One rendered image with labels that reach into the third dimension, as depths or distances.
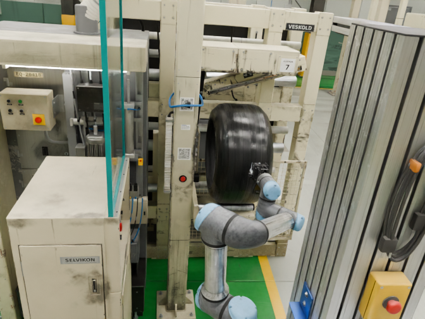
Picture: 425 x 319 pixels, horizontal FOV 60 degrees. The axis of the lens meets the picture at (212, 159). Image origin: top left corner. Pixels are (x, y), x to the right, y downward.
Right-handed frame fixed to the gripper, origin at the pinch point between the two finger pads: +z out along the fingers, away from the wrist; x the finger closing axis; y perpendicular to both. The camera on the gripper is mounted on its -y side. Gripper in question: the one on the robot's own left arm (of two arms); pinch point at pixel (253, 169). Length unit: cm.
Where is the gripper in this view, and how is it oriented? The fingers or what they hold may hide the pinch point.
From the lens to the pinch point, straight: 195.6
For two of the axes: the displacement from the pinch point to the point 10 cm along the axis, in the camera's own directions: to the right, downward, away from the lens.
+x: -9.9, -0.2, -1.5
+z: -1.4, -3.1, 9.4
